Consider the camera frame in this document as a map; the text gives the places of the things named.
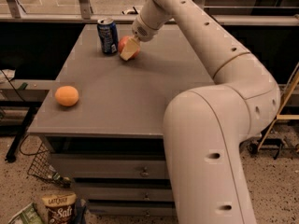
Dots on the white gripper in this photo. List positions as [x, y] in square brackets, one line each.
[142, 31]

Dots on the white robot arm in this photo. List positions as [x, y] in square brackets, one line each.
[204, 127]

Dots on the wooden stand with wheels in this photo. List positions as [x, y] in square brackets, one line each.
[255, 147]

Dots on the black wire basket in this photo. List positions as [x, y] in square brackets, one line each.
[41, 168]

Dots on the red apple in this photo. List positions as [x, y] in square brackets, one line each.
[123, 44]

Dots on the top drawer knob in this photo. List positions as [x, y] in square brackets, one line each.
[144, 172]

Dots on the grey drawer cabinet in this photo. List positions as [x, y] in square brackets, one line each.
[116, 128]

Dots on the brown salt chips bag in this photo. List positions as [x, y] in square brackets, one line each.
[61, 208]

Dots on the blue pepsi can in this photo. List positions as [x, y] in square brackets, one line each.
[107, 31]

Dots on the green snack bag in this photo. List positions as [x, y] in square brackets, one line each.
[28, 215]

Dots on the orange fruit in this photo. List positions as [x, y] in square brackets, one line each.
[66, 96]

